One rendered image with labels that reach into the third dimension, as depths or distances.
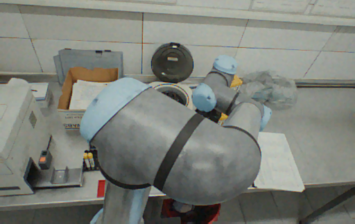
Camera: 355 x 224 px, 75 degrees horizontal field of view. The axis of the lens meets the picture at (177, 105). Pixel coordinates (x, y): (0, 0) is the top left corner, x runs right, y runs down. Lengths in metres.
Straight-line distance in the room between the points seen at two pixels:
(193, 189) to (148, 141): 0.08
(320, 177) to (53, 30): 1.41
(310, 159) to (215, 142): 1.08
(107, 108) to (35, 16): 0.99
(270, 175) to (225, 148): 0.88
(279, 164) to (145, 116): 0.99
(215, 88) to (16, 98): 0.67
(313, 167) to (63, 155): 1.15
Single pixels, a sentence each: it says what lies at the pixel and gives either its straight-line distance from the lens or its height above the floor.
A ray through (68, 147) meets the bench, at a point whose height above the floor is 0.88.
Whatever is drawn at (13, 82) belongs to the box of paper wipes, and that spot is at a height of 0.98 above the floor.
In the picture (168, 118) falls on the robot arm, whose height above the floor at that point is 1.58.
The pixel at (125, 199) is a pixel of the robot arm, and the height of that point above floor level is 1.40.
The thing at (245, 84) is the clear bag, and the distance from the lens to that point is 1.38.
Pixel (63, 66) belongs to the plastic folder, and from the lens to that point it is 1.36.
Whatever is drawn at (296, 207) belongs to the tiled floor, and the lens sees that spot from 2.27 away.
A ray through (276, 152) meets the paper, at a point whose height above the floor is 0.89.
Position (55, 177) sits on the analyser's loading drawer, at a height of 0.91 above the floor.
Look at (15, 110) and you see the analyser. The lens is 0.92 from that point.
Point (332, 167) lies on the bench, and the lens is 1.39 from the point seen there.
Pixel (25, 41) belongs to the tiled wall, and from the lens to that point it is 1.35.
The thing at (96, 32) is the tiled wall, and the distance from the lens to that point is 1.23.
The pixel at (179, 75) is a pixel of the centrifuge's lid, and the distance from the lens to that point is 1.27.
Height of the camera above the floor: 1.80
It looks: 46 degrees down
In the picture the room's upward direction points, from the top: 11 degrees clockwise
